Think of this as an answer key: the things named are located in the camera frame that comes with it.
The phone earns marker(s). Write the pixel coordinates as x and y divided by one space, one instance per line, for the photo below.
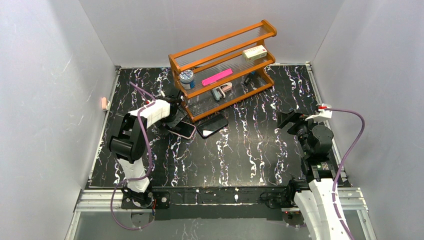
184 130

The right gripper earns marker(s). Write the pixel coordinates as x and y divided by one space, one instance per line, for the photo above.
294 120

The orange wooden shelf rack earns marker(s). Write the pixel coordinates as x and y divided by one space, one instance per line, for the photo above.
219 54

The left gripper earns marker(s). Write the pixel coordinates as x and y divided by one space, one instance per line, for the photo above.
177 108

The aluminium front frame rail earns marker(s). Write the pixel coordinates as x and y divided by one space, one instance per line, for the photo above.
185 203

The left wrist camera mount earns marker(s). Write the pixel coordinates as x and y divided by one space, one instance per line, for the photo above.
156 104

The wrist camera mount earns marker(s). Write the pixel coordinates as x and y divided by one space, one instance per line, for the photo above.
322 114
156 104

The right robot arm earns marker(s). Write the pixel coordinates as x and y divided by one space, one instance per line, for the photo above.
317 196

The small black clip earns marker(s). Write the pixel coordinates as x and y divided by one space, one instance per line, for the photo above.
248 78

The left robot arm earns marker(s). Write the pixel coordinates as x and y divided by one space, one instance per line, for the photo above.
129 141

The black smartphone on table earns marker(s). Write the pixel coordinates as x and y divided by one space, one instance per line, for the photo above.
211 126

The pink wall hook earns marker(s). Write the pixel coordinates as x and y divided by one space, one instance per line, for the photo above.
105 104

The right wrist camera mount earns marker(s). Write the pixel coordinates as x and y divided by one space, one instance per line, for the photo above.
322 114

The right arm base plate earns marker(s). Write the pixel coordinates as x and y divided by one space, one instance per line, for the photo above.
281 198

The cream rectangular box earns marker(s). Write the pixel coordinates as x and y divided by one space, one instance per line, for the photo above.
254 53

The pink flat bar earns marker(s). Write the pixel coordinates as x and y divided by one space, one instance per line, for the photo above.
216 77

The blue lidded jar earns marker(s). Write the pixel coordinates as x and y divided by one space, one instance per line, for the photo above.
187 79

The pink and blue stapler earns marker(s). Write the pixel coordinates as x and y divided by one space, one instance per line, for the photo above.
219 93

